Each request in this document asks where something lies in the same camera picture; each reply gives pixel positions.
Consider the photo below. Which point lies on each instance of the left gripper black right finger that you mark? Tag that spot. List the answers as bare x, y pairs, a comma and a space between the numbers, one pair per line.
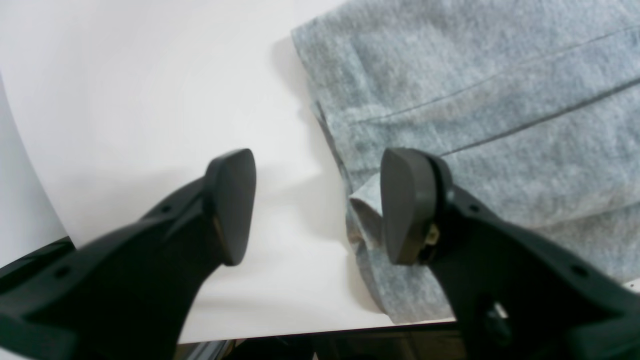
515, 295

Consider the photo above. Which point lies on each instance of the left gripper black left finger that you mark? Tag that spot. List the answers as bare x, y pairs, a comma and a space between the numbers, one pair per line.
127, 294

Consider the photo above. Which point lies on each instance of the grey T-shirt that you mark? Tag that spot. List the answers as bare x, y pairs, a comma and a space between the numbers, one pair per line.
533, 104

